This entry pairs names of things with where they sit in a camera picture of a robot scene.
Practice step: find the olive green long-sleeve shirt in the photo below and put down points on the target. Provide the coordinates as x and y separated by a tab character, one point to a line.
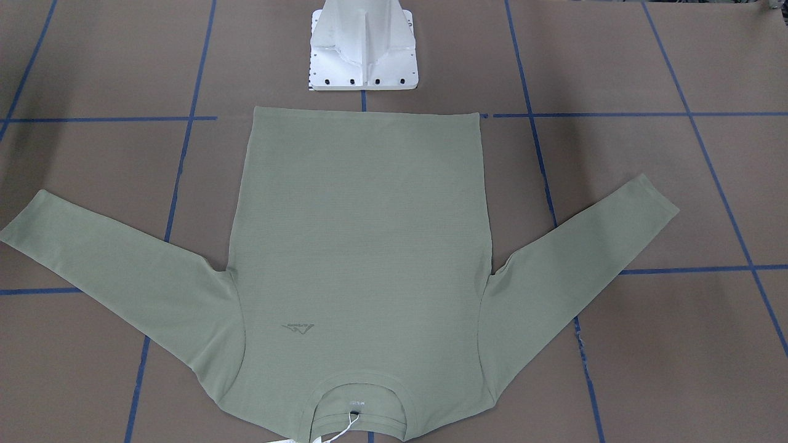
359	291

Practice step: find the white paper garment tag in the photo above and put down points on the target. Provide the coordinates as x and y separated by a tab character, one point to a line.
335	435

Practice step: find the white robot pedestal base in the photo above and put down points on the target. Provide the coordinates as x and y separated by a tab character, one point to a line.
362	45

